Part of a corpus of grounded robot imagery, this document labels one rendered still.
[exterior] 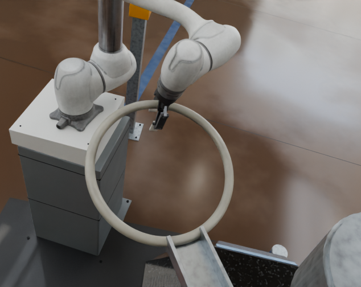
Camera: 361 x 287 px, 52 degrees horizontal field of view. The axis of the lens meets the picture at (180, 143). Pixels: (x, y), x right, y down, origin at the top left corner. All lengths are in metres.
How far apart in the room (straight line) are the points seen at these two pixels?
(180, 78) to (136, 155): 1.82
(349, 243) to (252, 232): 2.11
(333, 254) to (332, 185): 2.70
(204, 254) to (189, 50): 0.59
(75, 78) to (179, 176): 1.40
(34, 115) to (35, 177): 0.32
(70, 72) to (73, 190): 0.60
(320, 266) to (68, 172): 1.42
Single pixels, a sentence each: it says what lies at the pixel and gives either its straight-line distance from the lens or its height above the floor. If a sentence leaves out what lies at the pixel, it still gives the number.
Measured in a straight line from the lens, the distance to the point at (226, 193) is 1.23.
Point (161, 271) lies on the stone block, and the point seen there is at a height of 0.68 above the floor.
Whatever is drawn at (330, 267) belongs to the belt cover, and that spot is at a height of 1.72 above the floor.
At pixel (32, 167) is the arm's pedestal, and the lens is 1.88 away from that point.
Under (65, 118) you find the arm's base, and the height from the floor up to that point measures 0.94.
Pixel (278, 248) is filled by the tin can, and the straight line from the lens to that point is 2.45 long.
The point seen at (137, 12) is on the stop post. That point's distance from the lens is 2.35.
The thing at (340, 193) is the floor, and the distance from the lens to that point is 3.17.
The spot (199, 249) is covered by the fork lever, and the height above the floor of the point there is 1.10.
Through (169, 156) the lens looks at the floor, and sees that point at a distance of 2.86.
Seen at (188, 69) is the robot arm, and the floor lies 1.53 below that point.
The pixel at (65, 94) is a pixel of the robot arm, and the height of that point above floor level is 1.08.
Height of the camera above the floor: 2.10
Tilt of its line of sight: 45 degrees down
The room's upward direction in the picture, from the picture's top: 14 degrees clockwise
